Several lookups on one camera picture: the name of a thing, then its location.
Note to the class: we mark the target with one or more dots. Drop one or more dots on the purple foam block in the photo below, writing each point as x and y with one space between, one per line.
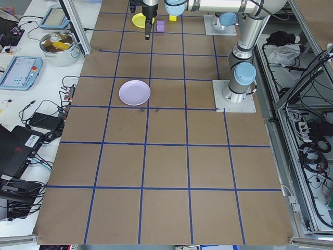
161 27

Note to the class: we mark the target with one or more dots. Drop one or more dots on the yellow foam block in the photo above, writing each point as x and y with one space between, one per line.
173 18

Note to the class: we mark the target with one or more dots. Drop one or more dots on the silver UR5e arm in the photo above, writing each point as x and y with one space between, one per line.
249 34
227 19

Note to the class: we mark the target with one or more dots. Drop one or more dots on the yellow bowl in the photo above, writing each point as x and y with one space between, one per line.
138 20

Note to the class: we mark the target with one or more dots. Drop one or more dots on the light purple plate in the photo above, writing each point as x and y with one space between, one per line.
134 92

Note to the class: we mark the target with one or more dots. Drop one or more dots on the glass pot lid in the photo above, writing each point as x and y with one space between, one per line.
65 39

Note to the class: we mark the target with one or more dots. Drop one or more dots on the yellow toy food piece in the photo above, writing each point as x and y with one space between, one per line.
60 45

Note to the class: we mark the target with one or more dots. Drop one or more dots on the stainless steel pot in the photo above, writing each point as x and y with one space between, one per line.
61 58

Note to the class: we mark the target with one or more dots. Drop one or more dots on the small light blue teach pendant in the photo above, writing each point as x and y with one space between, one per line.
54 17

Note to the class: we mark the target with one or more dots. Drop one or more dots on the black power strip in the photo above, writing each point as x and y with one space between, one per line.
69 95

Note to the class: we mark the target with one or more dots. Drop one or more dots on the small circuit board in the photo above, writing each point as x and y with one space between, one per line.
17 31

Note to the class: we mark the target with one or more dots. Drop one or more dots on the black cloth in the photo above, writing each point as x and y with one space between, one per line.
281 37

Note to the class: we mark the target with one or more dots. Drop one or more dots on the large light blue teach pendant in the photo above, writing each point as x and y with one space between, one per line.
18 70

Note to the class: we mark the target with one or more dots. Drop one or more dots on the black power adapter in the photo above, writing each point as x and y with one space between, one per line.
44 120

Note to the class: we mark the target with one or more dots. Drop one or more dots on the white cloth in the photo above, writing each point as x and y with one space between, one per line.
283 56

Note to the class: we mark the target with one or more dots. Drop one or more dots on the black computer with red logo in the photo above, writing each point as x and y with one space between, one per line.
13 145

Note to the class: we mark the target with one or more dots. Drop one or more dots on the white power strip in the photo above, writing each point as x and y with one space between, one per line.
303 129

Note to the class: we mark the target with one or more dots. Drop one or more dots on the black power brick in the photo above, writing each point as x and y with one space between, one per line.
316 127

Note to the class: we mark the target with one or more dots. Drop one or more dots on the black electronics box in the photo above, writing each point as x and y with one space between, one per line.
18 192

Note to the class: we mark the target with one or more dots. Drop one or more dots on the blue box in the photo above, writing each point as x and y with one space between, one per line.
218 248

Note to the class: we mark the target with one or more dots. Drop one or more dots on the aluminium profile bar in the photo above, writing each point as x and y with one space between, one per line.
18 240
312 239

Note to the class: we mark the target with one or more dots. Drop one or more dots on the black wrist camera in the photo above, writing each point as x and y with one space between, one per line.
133 6

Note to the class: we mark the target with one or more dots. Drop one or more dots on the white square base plate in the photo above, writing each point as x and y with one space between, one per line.
221 104
208 30

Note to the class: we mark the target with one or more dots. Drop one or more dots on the aluminium frame post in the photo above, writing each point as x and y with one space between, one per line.
79 34

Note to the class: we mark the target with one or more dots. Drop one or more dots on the V-shaped metal frame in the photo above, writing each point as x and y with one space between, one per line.
282 166

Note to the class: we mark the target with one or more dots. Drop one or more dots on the grey metal bracket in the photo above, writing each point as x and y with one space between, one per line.
294 204

